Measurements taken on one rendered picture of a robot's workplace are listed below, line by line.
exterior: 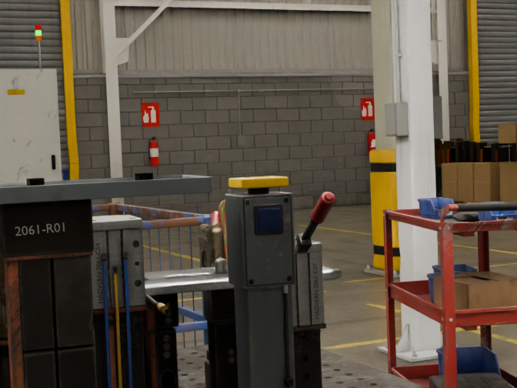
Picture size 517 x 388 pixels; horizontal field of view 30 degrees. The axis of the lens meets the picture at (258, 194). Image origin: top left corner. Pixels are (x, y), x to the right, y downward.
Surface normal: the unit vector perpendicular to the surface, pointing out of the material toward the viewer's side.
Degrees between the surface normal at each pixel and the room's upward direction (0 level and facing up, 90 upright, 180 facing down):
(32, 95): 90
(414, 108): 90
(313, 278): 90
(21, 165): 90
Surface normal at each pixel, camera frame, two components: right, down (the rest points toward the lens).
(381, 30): -0.91, 0.06
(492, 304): 0.30, 0.04
